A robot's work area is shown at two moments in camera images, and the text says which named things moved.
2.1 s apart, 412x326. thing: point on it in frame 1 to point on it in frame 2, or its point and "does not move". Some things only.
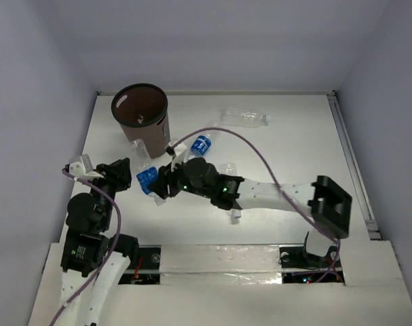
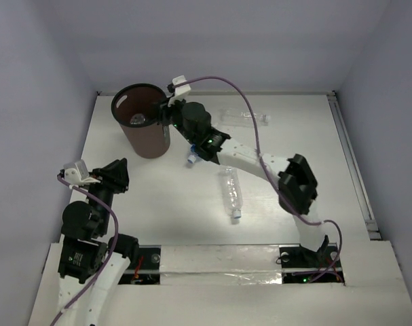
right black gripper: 166,176 to 165,111
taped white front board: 220,265 does not move
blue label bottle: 147,174 to 138,119
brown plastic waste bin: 141,109 does not move
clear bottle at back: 244,117 does not move
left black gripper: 111,173 does not move
